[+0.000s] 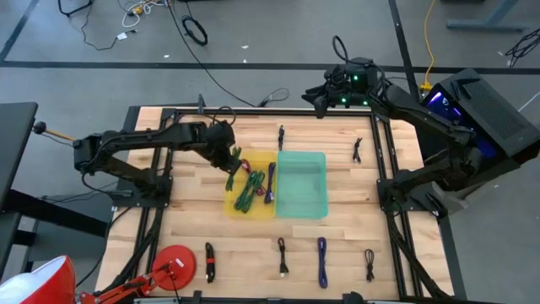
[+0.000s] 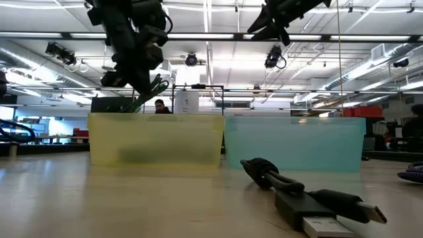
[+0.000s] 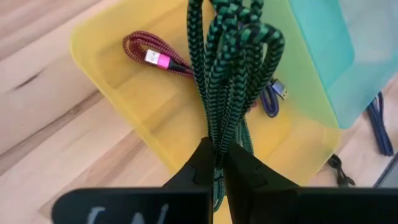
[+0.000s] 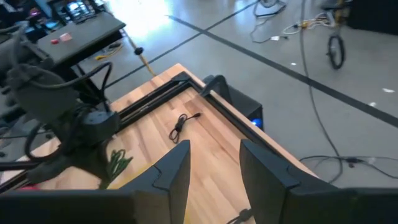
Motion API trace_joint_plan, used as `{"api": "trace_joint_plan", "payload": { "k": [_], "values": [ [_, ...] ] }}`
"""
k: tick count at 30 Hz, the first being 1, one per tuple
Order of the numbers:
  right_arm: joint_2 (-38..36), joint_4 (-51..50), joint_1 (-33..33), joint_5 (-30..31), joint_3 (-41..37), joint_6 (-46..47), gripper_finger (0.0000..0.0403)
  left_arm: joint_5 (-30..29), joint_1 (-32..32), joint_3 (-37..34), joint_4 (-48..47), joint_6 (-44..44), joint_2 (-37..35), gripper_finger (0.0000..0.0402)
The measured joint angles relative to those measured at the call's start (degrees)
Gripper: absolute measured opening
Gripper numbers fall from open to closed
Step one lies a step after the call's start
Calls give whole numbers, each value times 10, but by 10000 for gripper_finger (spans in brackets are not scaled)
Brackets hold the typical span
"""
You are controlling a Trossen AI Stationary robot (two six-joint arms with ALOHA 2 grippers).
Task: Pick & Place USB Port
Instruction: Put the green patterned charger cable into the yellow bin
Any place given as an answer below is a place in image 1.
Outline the wooden stick with black knob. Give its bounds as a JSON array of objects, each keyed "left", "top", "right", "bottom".
[{"left": 32, "top": 121, "right": 77, "bottom": 143}]

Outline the long black floor cable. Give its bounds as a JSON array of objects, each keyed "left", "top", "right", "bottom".
[{"left": 166, "top": 0, "right": 290, "bottom": 108}]

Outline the short green USB cable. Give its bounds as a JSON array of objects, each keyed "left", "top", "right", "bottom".
[{"left": 242, "top": 170, "right": 266, "bottom": 199}]

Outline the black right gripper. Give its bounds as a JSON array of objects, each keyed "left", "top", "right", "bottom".
[{"left": 301, "top": 58, "right": 381, "bottom": 119}]

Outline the grey desk foot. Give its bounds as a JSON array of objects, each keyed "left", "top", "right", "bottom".
[{"left": 445, "top": 0, "right": 532, "bottom": 33}]

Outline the black cable with red tie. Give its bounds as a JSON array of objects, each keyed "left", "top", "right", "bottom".
[{"left": 204, "top": 242, "right": 216, "bottom": 285}]

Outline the red lamp base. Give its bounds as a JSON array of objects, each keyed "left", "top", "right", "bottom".
[{"left": 151, "top": 244, "right": 198, "bottom": 291}]

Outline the yellow extension cord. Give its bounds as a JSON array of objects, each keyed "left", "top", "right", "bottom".
[{"left": 421, "top": 0, "right": 438, "bottom": 92}]

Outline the coiled black floor cable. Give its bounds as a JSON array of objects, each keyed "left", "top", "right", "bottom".
[{"left": 181, "top": 15, "right": 208, "bottom": 46}]

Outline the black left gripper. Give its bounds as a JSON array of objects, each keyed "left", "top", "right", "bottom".
[{"left": 204, "top": 121, "right": 245, "bottom": 176}]

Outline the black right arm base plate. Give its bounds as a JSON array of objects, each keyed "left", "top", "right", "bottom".
[{"left": 376, "top": 176, "right": 448, "bottom": 213}]

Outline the black computer tower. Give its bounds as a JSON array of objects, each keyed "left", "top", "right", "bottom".
[{"left": 419, "top": 68, "right": 540, "bottom": 170}]

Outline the black side desk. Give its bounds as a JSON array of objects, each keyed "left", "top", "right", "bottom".
[{"left": 0, "top": 101, "right": 109, "bottom": 280}]

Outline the tangled black cable bundle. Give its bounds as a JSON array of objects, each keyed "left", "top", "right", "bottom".
[{"left": 505, "top": 27, "right": 540, "bottom": 68}]

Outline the long bright green USB cable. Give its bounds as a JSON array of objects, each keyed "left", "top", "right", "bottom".
[{"left": 234, "top": 171, "right": 261, "bottom": 214}]

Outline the dark green USB cable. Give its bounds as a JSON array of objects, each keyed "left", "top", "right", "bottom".
[{"left": 224, "top": 145, "right": 243, "bottom": 193}]

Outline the green plastic tray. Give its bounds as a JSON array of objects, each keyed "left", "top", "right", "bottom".
[{"left": 275, "top": 150, "right": 329, "bottom": 220}]

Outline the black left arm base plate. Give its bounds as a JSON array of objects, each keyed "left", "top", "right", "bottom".
[{"left": 112, "top": 175, "right": 174, "bottom": 209}]

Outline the red lamp shade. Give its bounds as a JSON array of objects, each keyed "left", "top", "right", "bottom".
[{"left": 0, "top": 255, "right": 78, "bottom": 304}]

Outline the yellow plastic tray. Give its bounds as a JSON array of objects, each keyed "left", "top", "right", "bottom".
[{"left": 223, "top": 150, "right": 278, "bottom": 220}]

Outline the white cable bundle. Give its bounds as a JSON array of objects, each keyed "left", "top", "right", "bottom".
[{"left": 121, "top": 0, "right": 170, "bottom": 29}]

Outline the thin black USB cable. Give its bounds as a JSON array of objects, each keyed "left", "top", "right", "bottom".
[{"left": 364, "top": 248, "right": 375, "bottom": 283}]

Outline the blue USB cable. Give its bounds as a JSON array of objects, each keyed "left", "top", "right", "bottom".
[
  {"left": 264, "top": 161, "right": 278, "bottom": 205},
  {"left": 316, "top": 236, "right": 329, "bottom": 290}
]

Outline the black table corner panel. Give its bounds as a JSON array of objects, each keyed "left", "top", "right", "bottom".
[{"left": 121, "top": 105, "right": 143, "bottom": 147}]

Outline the black cable with white plug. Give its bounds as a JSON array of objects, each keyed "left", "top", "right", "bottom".
[{"left": 79, "top": 3, "right": 138, "bottom": 52}]

